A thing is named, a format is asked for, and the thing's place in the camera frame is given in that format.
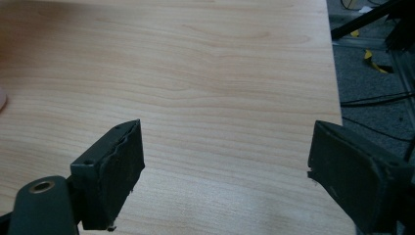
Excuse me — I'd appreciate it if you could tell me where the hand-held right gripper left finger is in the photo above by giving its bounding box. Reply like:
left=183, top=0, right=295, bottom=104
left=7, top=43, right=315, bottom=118
left=69, top=118, right=146, bottom=232

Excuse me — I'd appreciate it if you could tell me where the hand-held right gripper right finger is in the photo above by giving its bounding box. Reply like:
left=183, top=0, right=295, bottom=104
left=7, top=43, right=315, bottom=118
left=306, top=119, right=415, bottom=235

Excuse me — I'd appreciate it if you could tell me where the black metal stand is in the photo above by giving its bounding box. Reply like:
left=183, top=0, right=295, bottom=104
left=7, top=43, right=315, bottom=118
left=330, top=0, right=415, bottom=52

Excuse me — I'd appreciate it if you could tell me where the black cable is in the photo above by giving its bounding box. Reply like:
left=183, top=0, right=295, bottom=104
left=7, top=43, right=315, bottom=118
left=340, top=91, right=415, bottom=108
left=342, top=116, right=415, bottom=143

